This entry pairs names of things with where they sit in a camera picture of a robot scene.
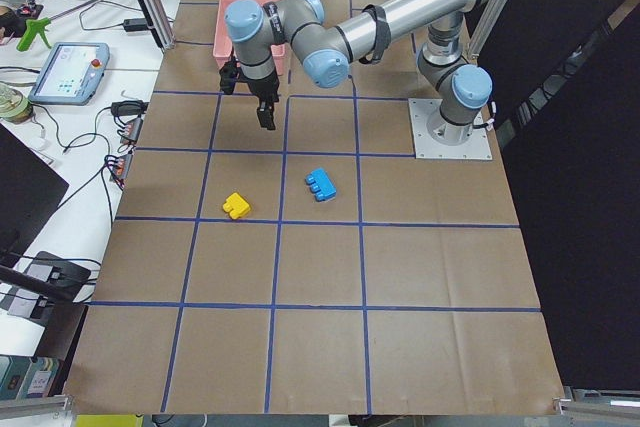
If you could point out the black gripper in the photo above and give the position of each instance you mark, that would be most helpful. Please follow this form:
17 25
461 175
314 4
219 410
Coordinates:
265 90

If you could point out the blue block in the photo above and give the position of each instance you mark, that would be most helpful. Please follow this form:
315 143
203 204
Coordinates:
320 185

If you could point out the pink plastic box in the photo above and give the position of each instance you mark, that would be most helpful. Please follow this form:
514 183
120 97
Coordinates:
222 47

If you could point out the yellow block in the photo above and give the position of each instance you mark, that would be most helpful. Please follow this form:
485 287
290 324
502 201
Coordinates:
236 206

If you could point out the small black power adapter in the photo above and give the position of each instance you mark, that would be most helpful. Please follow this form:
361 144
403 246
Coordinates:
135 25

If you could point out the teach pendant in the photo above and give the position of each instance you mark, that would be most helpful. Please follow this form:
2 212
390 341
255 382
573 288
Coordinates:
71 74

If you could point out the black monitor stand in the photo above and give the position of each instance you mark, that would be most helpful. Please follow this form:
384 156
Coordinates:
50 277

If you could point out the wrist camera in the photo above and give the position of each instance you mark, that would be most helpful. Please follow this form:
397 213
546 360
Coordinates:
229 74

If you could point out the usb hub with cables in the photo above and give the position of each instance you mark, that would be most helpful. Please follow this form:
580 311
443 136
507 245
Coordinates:
118 164

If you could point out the green handled reacher grabber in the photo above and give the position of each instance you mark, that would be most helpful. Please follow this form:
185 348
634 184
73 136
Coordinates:
37 27

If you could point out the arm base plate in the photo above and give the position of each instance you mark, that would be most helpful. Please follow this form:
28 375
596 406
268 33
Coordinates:
436 139

